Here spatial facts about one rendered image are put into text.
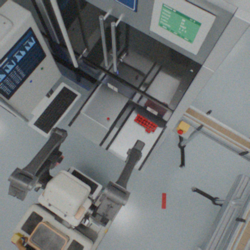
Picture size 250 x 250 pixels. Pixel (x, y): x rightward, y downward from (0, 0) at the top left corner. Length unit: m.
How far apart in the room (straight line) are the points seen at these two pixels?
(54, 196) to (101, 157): 1.43
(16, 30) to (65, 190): 0.91
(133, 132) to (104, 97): 0.36
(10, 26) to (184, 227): 2.31
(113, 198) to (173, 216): 1.75
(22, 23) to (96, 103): 0.77
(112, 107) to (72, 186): 0.80
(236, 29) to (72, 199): 1.05
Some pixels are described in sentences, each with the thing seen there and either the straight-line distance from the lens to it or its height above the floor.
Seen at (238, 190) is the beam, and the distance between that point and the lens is 2.41.
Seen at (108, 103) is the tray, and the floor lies 0.88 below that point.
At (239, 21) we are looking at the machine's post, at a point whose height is 2.09.
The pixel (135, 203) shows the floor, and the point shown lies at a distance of 2.75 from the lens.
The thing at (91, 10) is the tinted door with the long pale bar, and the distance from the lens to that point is 1.31.
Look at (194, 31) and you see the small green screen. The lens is 0.99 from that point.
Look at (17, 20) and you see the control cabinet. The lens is 1.62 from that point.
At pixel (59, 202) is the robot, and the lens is 1.44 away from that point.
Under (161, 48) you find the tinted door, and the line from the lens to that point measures 1.19.
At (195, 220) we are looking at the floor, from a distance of 2.85.
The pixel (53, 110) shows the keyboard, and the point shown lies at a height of 0.83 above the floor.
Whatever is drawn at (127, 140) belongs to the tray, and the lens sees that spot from 1.91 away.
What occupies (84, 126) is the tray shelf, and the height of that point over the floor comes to 0.88.
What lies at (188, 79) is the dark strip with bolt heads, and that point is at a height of 1.64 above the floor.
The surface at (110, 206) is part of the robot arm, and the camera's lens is 1.12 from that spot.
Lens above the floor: 2.74
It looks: 75 degrees down
